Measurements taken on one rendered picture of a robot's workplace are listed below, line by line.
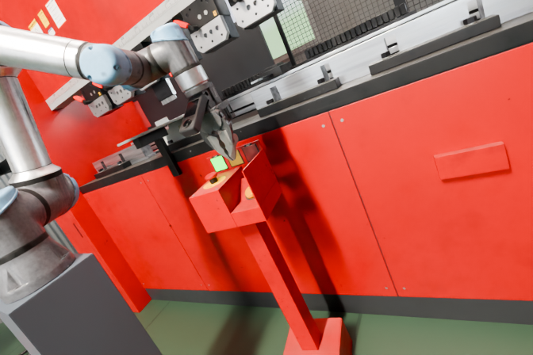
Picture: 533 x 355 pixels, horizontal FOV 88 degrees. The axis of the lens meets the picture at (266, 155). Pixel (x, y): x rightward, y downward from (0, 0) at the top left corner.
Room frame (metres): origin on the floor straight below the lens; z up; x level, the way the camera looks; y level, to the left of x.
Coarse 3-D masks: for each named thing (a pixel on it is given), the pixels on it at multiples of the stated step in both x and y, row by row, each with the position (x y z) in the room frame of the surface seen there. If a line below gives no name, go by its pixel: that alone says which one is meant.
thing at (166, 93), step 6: (168, 78) 1.31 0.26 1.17; (156, 84) 1.33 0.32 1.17; (162, 84) 1.31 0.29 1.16; (168, 84) 1.30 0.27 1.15; (156, 90) 1.34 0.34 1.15; (162, 90) 1.32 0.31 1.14; (168, 90) 1.30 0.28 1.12; (174, 90) 1.31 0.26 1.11; (156, 96) 1.35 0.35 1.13; (162, 96) 1.33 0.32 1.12; (168, 96) 1.31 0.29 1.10; (174, 96) 1.30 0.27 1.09; (162, 102) 1.35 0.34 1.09
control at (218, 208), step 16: (256, 144) 0.80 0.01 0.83; (208, 160) 0.88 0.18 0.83; (256, 160) 0.74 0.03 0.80; (240, 176) 0.82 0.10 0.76; (256, 176) 0.71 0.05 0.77; (272, 176) 0.79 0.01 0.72; (208, 192) 0.72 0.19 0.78; (224, 192) 0.72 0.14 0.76; (240, 192) 0.78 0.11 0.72; (256, 192) 0.67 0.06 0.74; (272, 192) 0.75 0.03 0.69; (208, 208) 0.73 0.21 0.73; (224, 208) 0.70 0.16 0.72; (240, 208) 0.70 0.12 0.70; (256, 208) 0.67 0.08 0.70; (272, 208) 0.71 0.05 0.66; (208, 224) 0.74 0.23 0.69; (224, 224) 0.72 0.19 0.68; (240, 224) 0.69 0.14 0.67
